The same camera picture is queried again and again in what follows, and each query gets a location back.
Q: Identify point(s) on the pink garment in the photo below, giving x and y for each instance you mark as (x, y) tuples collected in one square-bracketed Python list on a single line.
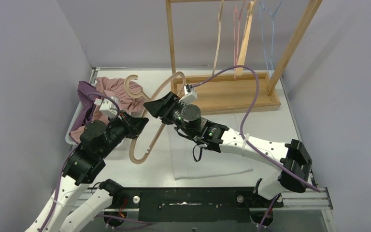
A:
[(111, 88)]

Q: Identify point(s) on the wooden hanger rack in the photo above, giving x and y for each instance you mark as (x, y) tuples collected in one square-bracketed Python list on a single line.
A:
[(233, 93)]

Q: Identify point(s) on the purple garment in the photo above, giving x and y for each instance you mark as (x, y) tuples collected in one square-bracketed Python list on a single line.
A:
[(84, 88)]

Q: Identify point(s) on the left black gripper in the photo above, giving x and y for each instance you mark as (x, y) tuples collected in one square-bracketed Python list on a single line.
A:
[(127, 121)]

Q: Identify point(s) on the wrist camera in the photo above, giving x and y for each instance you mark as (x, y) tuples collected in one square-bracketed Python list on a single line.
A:
[(106, 107), (190, 95)]

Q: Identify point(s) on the white plastic basket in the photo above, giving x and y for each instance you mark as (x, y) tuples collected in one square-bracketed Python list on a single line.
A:
[(76, 121)]

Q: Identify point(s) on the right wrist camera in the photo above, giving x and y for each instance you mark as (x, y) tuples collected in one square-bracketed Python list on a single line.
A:
[(190, 95)]

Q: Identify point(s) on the thick wooden hanger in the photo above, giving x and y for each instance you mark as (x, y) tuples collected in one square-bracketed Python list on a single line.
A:
[(245, 32)]

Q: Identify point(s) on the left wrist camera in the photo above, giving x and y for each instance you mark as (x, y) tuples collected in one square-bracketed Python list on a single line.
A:
[(106, 107)]

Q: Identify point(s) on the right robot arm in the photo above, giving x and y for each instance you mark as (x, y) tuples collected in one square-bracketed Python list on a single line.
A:
[(291, 161)]

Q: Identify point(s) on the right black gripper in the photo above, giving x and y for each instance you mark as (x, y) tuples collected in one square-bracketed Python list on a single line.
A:
[(164, 108)]

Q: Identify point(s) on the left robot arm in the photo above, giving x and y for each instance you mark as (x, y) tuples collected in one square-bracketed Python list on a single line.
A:
[(82, 166)]

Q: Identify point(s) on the pink wire hanger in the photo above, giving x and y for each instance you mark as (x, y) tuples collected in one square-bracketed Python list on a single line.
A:
[(237, 14)]

